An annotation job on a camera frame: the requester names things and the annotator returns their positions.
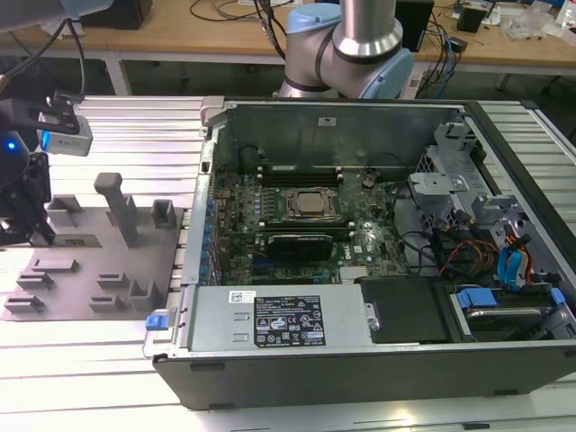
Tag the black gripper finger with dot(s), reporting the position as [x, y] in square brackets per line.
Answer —
[15, 211]
[38, 189]

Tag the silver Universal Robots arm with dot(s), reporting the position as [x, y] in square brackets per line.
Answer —
[360, 27]

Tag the black RAM slot bank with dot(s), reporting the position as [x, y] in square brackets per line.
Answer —
[299, 176]
[306, 227]

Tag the grey parts rack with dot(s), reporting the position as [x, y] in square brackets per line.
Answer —
[112, 265]

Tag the blue case latch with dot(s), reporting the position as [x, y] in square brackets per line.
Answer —
[156, 322]

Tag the large black box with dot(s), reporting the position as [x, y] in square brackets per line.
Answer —
[121, 15]

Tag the wooden desk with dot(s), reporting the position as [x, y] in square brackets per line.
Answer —
[180, 36]

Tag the grey power supply unit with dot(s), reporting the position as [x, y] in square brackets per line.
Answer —
[216, 324]

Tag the black graphics card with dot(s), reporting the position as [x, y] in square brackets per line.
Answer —
[301, 247]

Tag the silver CPU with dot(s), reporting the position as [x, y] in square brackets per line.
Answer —
[312, 203]

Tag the small silver heat sink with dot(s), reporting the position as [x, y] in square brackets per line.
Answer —
[353, 274]

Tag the round coin battery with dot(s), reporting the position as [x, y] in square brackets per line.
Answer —
[369, 181]

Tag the green motherboard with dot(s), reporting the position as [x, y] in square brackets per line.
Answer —
[369, 211]

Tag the open black PC case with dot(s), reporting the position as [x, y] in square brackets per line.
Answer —
[315, 373]

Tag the grey metal drive cage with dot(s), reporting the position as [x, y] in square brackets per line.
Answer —
[432, 189]

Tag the black upright box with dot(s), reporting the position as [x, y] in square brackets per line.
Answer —
[418, 24]

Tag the small black adapter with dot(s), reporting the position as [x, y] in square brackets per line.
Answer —
[459, 45]

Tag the blue disk carrier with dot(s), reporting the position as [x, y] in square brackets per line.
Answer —
[477, 298]

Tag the small black speaker box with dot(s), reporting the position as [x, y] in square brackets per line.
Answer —
[470, 19]

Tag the crumpled clear plastic bag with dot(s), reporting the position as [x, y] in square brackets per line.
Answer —
[531, 22]

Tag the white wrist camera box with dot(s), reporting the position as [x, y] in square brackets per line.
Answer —
[67, 137]

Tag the grey metal bracket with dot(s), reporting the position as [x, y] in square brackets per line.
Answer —
[492, 207]

